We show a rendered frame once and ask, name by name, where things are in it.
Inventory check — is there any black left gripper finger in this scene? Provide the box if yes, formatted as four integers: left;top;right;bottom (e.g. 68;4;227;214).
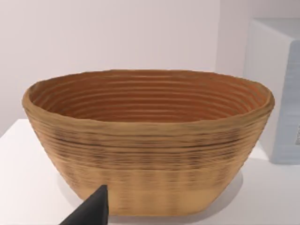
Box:
58;184;109;225

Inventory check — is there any brown woven basket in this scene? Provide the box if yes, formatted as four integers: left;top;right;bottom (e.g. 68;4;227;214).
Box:
22;69;275;216

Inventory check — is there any pale microwave oven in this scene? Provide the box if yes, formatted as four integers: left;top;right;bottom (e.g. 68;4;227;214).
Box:
243;17;300;166

